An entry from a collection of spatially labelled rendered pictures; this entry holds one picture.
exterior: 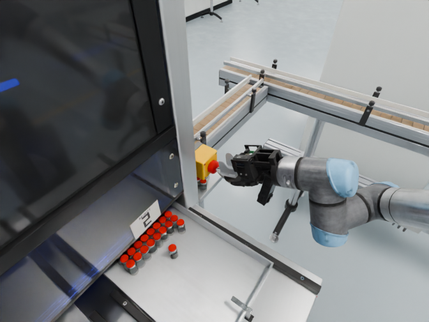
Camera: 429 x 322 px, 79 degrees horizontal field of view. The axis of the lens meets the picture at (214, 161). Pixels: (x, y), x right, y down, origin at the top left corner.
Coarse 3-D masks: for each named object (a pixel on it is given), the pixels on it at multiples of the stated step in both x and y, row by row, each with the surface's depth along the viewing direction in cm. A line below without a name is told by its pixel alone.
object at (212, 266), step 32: (192, 224) 76; (160, 256) 69; (192, 256) 69; (224, 256) 69; (256, 256) 67; (128, 288) 64; (160, 288) 64; (192, 288) 64; (224, 288) 64; (256, 288) 64; (160, 320) 59; (192, 320) 59; (224, 320) 59
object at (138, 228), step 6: (156, 204) 62; (150, 210) 61; (156, 210) 63; (150, 216) 62; (156, 216) 64; (138, 222) 59; (132, 228) 58; (138, 228) 60; (144, 228) 62; (138, 234) 61
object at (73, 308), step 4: (72, 304) 58; (68, 308) 60; (72, 308) 60; (76, 308) 57; (64, 312) 60; (68, 312) 60; (72, 312) 60; (76, 312) 60; (80, 312) 57; (60, 316) 59; (64, 316) 59; (68, 316) 59; (72, 316) 59; (76, 316) 59; (80, 316) 59; (84, 316) 56; (56, 320) 59; (60, 320) 59; (64, 320) 59; (68, 320) 59; (72, 320) 59; (76, 320) 59; (80, 320) 59; (84, 320) 59; (88, 320) 56
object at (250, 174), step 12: (240, 156) 65; (252, 156) 62; (264, 156) 62; (276, 156) 61; (240, 168) 65; (252, 168) 63; (264, 168) 63; (276, 168) 59; (252, 180) 65; (276, 180) 60
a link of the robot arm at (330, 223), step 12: (312, 204) 56; (324, 204) 54; (336, 204) 53; (348, 204) 56; (360, 204) 56; (312, 216) 57; (324, 216) 54; (336, 216) 54; (348, 216) 55; (360, 216) 56; (312, 228) 58; (324, 228) 55; (336, 228) 54; (348, 228) 56; (324, 240) 56; (336, 240) 55
